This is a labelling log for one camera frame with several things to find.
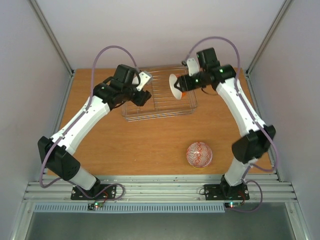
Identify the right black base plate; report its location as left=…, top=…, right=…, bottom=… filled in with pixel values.
left=204, top=183, right=250, bottom=201

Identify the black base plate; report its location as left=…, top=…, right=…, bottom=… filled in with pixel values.
left=204, top=183, right=250, bottom=201
left=70, top=184, right=117, bottom=201

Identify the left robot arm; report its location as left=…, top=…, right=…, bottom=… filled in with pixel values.
left=37, top=64, right=153, bottom=199

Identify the right controller board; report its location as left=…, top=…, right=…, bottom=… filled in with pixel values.
left=224, top=201, right=242, bottom=209

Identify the left controller board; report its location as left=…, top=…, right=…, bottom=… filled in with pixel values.
left=87, top=202, right=104, bottom=211

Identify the controller board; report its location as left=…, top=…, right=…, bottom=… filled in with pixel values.
left=87, top=202, right=104, bottom=211
left=224, top=201, right=242, bottom=209

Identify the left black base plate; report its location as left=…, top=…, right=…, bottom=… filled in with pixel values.
left=70, top=184, right=117, bottom=201

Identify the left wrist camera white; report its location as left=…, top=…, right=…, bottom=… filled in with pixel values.
left=135, top=71, right=153, bottom=92

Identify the wire dish rack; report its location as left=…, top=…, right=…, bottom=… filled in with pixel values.
left=122, top=65, right=198, bottom=122

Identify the red patterned bowl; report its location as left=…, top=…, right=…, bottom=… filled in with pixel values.
left=186, top=141, right=213, bottom=167

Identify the white bowl orange outside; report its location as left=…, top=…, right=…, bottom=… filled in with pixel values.
left=169, top=74, right=186, bottom=100

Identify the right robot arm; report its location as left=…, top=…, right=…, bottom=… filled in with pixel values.
left=168, top=47, right=276, bottom=201

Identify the grey slotted cable duct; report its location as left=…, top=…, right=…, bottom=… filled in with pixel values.
left=33, top=202, right=225, bottom=214

